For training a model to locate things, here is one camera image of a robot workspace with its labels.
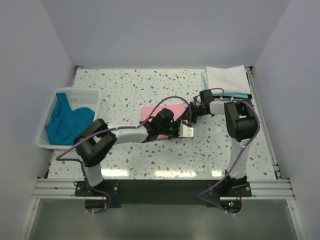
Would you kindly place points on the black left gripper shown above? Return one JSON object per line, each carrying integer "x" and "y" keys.
{"x": 177, "y": 124}

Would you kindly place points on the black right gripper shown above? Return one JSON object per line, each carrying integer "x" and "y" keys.
{"x": 193, "y": 119}

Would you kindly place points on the pink t shirt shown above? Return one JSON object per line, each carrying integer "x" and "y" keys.
{"x": 162, "y": 116}

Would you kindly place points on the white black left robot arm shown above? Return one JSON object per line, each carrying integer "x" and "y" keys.
{"x": 94, "y": 143}

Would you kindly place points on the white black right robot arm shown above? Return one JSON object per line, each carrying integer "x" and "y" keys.
{"x": 242, "y": 125}

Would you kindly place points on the folded teal t shirt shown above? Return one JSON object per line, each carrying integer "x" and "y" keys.
{"x": 235, "y": 95}

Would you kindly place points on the folded white t shirt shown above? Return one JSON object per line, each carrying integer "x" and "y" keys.
{"x": 216, "y": 76}

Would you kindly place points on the folded black t shirt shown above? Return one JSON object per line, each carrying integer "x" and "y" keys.
{"x": 237, "y": 86}

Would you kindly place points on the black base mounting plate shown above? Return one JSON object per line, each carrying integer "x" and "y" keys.
{"x": 114, "y": 193}

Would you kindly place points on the white plastic basket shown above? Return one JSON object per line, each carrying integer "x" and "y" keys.
{"x": 77, "y": 98}

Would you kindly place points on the blue t shirt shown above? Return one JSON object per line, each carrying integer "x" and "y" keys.
{"x": 66, "y": 124}

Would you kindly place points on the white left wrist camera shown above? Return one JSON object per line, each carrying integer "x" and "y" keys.
{"x": 185, "y": 131}

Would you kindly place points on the aluminium frame rail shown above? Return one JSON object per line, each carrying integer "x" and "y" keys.
{"x": 276, "y": 189}

